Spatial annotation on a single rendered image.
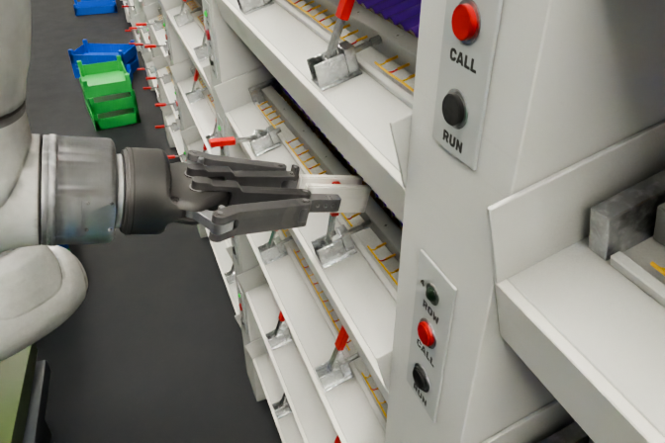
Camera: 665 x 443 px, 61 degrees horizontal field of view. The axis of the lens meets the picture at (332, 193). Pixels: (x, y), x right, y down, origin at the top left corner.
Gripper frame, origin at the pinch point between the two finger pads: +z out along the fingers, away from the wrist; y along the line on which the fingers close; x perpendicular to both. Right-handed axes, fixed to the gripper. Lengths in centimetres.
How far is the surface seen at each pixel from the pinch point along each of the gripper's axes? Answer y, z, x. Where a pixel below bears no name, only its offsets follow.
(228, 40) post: -42.6, -1.4, 3.5
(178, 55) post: -113, 4, -20
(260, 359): -42, 16, -66
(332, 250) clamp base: 1.1, 1.2, -6.3
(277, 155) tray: -23.3, 2.8, -7.1
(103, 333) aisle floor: -80, -14, -90
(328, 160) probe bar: -13.4, 5.6, -2.7
